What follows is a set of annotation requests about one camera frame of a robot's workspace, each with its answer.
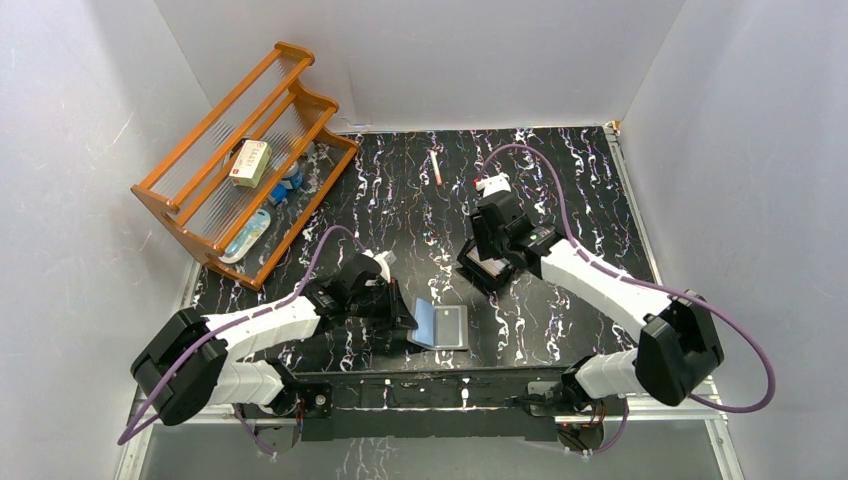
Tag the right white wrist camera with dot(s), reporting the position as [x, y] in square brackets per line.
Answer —
[493, 184]

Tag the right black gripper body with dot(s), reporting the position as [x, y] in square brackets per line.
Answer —
[490, 244]

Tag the orange wooden shelf rack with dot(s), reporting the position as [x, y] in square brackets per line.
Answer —
[238, 189]

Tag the light blue blister pack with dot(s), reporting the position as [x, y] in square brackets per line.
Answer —
[249, 234]

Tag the cream medicine box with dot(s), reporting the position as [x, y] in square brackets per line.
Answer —
[250, 163]

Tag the blue small bottle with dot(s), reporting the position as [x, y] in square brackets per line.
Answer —
[291, 181]

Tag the silver metal card holder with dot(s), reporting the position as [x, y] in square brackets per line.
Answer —
[440, 327]

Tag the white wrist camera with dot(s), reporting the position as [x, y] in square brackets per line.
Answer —
[385, 259]
[493, 184]

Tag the black card tray box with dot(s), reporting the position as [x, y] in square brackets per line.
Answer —
[478, 278]

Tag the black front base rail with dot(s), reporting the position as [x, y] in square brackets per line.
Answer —
[454, 403]

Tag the pink white pen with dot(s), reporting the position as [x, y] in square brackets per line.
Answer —
[435, 166]

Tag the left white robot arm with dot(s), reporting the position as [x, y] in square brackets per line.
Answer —
[196, 360]

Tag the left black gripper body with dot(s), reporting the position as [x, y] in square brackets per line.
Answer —
[391, 302]

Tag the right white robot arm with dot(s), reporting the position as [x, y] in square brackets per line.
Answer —
[677, 343]

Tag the white card stack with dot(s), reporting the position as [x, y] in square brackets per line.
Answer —
[491, 267]

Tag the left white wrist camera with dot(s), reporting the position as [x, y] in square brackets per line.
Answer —
[385, 259]

